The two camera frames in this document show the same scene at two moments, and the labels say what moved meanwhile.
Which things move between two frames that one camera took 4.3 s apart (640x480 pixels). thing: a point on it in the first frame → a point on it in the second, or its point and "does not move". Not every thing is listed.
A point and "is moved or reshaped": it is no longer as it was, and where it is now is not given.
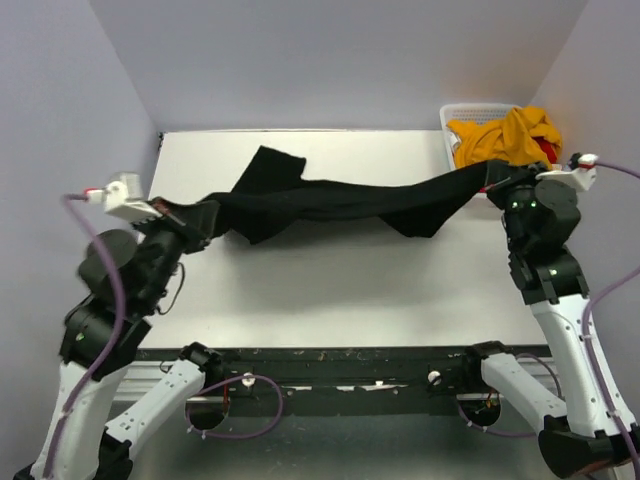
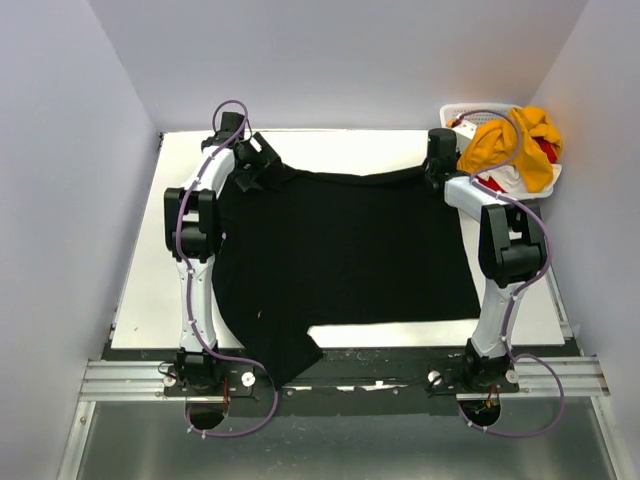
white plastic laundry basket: [472, 112] does not move
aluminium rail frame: [135, 383] does not move
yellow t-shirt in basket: [509, 139] does not move
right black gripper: [525, 176] → [457, 155]
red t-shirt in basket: [548, 147] does not move
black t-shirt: [273, 192] is moved or reshaped
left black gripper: [164, 216] → [263, 158]
